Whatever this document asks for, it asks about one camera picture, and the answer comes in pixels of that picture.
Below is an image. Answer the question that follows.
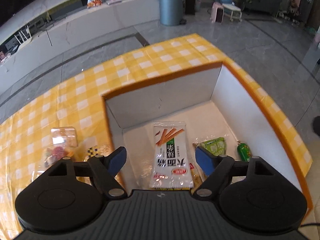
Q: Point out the green walnut snack packet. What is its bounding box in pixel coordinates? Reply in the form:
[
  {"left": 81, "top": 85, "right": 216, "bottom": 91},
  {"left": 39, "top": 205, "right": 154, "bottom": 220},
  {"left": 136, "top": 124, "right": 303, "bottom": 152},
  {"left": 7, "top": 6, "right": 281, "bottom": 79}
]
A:
[{"left": 193, "top": 137, "right": 226, "bottom": 156}]

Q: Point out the grey metal trash bin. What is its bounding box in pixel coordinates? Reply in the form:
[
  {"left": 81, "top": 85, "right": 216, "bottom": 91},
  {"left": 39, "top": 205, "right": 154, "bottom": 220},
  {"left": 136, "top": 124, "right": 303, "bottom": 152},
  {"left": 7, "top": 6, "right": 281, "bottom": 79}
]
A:
[{"left": 159, "top": 0, "right": 187, "bottom": 26}]

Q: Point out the green sausage stick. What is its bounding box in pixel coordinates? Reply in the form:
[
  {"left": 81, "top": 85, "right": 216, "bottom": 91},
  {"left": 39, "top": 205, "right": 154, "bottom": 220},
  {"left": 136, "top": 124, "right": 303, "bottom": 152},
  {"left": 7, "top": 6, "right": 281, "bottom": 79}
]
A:
[{"left": 237, "top": 140, "right": 252, "bottom": 161}]

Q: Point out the yellow waffle snack bag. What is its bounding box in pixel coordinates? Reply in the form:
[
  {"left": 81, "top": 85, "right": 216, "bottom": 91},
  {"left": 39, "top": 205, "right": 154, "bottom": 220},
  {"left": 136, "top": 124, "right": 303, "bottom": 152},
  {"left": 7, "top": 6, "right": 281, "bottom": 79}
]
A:
[{"left": 189, "top": 162, "right": 206, "bottom": 190}]

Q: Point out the white tv console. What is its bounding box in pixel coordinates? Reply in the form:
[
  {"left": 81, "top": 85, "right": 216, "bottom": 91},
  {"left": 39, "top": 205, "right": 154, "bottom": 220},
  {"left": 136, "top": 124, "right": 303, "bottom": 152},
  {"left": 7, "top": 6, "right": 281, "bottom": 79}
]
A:
[{"left": 1, "top": 0, "right": 159, "bottom": 93}]

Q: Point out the white round stool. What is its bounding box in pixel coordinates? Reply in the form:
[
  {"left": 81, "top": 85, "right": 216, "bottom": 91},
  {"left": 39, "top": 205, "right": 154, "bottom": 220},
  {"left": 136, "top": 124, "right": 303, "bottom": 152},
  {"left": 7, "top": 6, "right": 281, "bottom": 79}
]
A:
[{"left": 222, "top": 3, "right": 242, "bottom": 22}]

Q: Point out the yellow checkered tablecloth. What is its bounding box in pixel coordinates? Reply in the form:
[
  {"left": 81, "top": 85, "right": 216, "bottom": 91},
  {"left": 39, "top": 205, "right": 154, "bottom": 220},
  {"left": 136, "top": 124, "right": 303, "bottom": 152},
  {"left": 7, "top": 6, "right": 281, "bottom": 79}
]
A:
[{"left": 1, "top": 34, "right": 312, "bottom": 239}]

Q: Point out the white wifi router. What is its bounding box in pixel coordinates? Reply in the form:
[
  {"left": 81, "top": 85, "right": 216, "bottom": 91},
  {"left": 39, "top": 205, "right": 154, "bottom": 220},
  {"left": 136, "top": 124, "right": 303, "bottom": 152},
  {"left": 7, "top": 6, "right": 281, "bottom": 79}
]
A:
[{"left": 14, "top": 25, "right": 33, "bottom": 50}]

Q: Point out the pink space heater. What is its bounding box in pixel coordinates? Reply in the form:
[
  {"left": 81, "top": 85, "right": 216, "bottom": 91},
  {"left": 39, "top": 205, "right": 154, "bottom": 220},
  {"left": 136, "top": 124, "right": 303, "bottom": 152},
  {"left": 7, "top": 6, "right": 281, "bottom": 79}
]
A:
[{"left": 210, "top": 2, "right": 224, "bottom": 23}]

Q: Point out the mixed veggie chips bag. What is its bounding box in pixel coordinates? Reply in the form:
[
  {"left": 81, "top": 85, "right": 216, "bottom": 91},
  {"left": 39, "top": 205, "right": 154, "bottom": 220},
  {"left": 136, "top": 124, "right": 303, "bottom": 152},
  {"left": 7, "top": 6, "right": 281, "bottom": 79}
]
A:
[{"left": 44, "top": 126, "right": 78, "bottom": 168}]

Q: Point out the puffed rice snack bag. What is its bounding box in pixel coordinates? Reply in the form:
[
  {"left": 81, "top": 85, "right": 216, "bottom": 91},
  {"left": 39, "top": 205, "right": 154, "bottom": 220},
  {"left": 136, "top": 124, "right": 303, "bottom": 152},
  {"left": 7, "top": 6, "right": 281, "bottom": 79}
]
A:
[{"left": 84, "top": 144, "right": 112, "bottom": 161}]

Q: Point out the white breadstick snack packet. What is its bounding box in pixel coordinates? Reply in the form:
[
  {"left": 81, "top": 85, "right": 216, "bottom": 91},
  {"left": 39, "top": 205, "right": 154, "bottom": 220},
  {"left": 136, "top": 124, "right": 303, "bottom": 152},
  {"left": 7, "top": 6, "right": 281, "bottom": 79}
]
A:
[{"left": 149, "top": 121, "right": 194, "bottom": 190}]

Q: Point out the orange cardboard box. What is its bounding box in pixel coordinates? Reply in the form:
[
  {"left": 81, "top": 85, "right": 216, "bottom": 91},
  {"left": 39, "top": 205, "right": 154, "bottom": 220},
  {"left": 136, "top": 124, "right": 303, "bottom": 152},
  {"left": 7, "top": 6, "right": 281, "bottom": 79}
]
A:
[{"left": 103, "top": 61, "right": 313, "bottom": 210}]

